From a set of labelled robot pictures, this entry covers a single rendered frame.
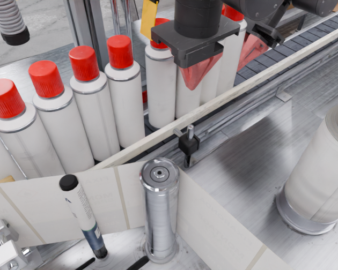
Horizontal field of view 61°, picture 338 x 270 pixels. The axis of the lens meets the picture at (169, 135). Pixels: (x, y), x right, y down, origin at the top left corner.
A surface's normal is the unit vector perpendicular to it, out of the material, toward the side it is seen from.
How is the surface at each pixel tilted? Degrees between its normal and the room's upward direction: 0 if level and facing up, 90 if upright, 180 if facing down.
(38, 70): 2
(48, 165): 90
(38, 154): 90
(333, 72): 0
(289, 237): 0
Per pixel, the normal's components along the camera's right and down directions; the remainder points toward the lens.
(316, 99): 0.01, -0.66
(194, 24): -0.17, 0.74
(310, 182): -0.89, 0.33
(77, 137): 0.84, 0.41
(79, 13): 0.62, 0.59
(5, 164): 0.98, 0.15
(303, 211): -0.69, 0.54
